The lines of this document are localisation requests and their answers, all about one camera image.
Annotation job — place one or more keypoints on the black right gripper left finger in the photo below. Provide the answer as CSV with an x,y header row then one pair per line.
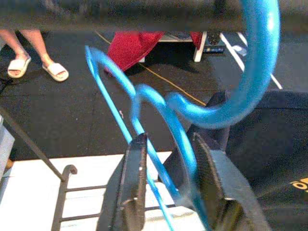
x,y
130,180

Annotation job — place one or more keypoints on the white low table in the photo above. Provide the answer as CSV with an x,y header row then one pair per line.
x,y
199,48

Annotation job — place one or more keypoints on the black shirt gold print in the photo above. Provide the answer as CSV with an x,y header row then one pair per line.
x,y
276,144

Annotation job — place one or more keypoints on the black electronic device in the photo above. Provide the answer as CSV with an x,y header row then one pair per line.
x,y
213,42

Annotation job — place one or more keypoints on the black metal clothes rack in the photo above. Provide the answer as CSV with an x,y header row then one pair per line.
x,y
96,16

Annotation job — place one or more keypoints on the red cloth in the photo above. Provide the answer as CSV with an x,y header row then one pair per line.
x,y
130,48

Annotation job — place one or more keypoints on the white slipper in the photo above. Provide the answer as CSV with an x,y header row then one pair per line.
x,y
18,68
56,72

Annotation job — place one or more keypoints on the blue plastic hanger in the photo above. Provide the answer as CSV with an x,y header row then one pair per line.
x,y
260,72

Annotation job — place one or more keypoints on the grey ottoman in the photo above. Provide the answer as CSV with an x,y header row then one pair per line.
x,y
4,144

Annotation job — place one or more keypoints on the person right leg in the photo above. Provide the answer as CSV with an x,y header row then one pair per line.
x,y
13,43

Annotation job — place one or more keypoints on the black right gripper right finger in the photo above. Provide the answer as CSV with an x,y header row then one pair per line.
x,y
226,192

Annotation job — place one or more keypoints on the person leg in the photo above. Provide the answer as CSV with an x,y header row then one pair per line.
x,y
13,43
38,45

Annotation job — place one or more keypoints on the person left leg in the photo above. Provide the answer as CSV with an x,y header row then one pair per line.
x,y
38,45

